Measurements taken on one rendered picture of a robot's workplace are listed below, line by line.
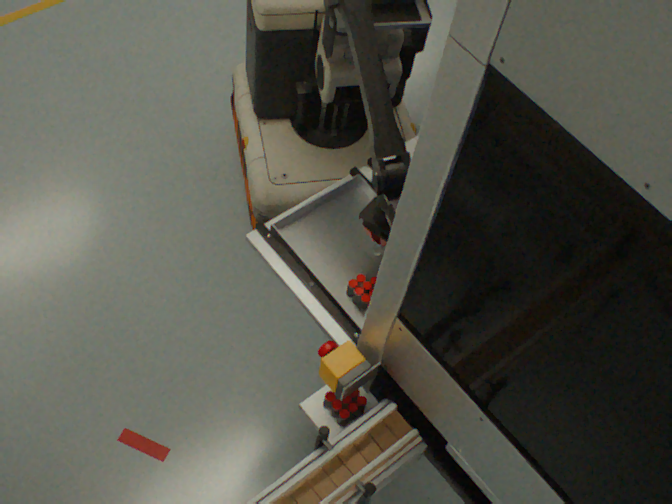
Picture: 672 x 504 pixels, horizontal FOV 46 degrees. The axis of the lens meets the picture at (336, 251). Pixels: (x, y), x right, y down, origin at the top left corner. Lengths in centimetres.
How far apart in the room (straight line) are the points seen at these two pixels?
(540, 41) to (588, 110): 8
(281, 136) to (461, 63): 191
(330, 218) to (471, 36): 103
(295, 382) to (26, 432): 84
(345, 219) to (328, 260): 12
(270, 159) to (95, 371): 90
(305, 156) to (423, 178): 168
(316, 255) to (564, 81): 107
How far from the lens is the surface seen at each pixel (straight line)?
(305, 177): 271
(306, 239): 184
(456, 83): 97
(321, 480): 156
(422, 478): 175
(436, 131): 104
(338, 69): 232
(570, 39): 83
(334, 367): 153
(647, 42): 78
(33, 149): 322
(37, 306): 283
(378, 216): 167
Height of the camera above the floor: 241
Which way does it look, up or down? 57 degrees down
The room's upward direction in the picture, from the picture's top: 11 degrees clockwise
